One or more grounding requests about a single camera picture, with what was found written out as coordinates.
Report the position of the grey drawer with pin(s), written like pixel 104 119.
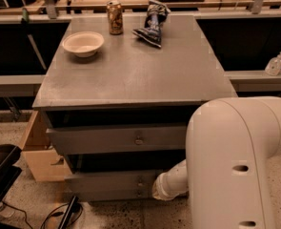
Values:
pixel 115 195
pixel 115 139
pixel 111 181

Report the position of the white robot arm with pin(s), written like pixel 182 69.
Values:
pixel 228 142

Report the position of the grey wooden drawer cabinet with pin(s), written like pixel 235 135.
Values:
pixel 129 82

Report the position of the grey top drawer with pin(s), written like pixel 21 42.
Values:
pixel 115 139

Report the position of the grey bottom drawer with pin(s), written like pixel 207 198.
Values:
pixel 115 195

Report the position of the white paper bowl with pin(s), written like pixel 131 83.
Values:
pixel 83 44

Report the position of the blue crumpled chip bag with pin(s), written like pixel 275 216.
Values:
pixel 157 14

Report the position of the gold drink can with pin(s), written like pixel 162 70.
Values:
pixel 115 17

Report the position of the light wooden box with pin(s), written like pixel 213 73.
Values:
pixel 44 162

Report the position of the clear hand sanitizer bottle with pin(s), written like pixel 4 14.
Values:
pixel 273 68

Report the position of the black plastic bin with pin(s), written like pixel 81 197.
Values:
pixel 9 155

